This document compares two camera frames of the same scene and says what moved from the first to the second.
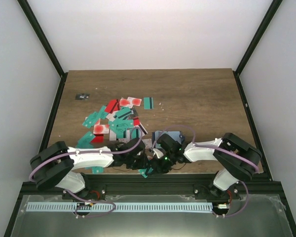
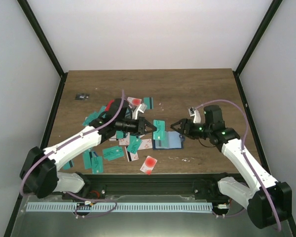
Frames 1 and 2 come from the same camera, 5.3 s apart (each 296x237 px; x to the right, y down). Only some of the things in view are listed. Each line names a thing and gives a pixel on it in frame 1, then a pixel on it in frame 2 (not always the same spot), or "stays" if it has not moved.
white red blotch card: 130,102 stays
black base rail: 162,185 stays
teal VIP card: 97,170 stays
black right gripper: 158,167 -> 189,127
